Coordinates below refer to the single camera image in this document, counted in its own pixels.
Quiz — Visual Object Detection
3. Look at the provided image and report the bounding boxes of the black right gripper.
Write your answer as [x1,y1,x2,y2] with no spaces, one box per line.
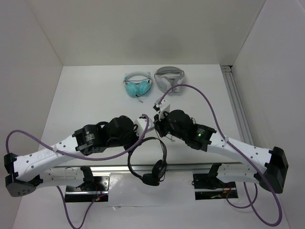
[153,109,186,140]

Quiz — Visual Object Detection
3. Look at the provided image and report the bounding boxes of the thin black headphone cable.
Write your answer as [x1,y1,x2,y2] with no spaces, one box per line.
[154,114,198,182]

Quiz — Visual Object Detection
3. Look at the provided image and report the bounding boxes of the black on-ear headphones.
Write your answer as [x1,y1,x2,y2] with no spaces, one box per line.
[127,137,168,187]

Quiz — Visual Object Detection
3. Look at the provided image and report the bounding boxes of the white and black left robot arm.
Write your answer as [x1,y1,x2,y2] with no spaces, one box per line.
[4,115,139,197]

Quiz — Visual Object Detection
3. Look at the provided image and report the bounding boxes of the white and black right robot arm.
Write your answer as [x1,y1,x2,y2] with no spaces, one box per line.
[154,110,289,194]

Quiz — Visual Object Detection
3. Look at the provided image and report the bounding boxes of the teal cat-ear headphones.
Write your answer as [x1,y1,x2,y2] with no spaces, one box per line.
[123,71,153,97]

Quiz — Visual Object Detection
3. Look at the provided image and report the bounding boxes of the white grey gaming headset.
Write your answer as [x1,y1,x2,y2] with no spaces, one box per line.
[154,66,185,93]

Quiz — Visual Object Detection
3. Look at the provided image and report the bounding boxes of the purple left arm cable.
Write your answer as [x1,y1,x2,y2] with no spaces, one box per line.
[5,113,151,229]

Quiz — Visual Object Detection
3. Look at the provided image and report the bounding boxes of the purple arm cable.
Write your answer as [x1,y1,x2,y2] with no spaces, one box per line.
[5,113,151,229]
[157,83,283,227]

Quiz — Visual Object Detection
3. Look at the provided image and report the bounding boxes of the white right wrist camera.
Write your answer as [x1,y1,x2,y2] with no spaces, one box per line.
[153,97,170,121]

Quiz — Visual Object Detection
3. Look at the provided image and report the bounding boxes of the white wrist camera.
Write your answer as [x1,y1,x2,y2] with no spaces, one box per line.
[153,97,170,121]
[134,115,154,136]

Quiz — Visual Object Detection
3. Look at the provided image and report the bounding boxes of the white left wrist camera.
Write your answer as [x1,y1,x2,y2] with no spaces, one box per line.
[134,115,154,136]

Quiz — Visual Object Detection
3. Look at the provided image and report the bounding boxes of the aluminium front rail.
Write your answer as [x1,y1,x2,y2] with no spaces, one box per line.
[50,162,241,174]

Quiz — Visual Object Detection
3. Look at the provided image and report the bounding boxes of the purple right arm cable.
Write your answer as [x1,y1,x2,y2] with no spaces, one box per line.
[157,83,283,227]

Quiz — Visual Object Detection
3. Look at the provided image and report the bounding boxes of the aluminium side rail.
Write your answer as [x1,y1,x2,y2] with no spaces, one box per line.
[220,65,254,146]

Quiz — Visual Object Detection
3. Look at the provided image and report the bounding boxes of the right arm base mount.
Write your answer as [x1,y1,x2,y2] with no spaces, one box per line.
[192,163,238,200]

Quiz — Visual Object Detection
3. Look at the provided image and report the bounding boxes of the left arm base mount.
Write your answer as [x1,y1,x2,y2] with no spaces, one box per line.
[64,166,110,203]

